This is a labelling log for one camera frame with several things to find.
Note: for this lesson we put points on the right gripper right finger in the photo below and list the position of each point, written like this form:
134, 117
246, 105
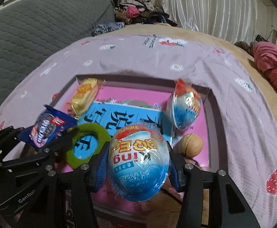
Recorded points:
177, 165

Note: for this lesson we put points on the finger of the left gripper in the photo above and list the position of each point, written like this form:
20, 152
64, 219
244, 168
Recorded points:
53, 152
8, 140

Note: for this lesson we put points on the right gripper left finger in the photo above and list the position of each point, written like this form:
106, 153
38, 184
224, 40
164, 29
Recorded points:
97, 169

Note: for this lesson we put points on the walnut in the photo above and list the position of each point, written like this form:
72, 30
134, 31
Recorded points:
190, 145

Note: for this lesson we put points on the large surprise egg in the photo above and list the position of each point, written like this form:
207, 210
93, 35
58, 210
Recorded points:
139, 161

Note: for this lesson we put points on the blue Oreo cookie packet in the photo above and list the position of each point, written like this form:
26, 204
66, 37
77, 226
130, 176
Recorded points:
48, 126

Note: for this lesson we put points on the yellow cake snack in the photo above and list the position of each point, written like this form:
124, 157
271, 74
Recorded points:
84, 96

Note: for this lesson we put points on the shallow dark cardboard tray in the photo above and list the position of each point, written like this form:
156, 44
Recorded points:
196, 180

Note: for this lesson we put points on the pink blue children's book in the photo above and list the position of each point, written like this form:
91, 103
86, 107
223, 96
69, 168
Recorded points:
115, 107

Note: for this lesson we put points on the small wrapped surprise egg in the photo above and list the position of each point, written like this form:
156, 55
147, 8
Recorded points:
184, 105

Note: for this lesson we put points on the grey quilted headboard cover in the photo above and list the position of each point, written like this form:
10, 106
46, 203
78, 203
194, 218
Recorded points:
33, 30

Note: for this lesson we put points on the tan bed sheet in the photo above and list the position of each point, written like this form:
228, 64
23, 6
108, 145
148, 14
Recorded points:
243, 57

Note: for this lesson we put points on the blue floral fabric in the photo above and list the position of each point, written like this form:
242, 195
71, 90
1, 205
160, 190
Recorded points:
107, 27

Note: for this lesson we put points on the pink rolled quilt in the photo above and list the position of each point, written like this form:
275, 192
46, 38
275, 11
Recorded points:
265, 57

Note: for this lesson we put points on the pile of clothes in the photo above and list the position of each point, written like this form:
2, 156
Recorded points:
140, 12

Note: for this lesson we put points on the white satin curtain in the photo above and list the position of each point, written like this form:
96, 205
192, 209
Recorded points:
231, 20

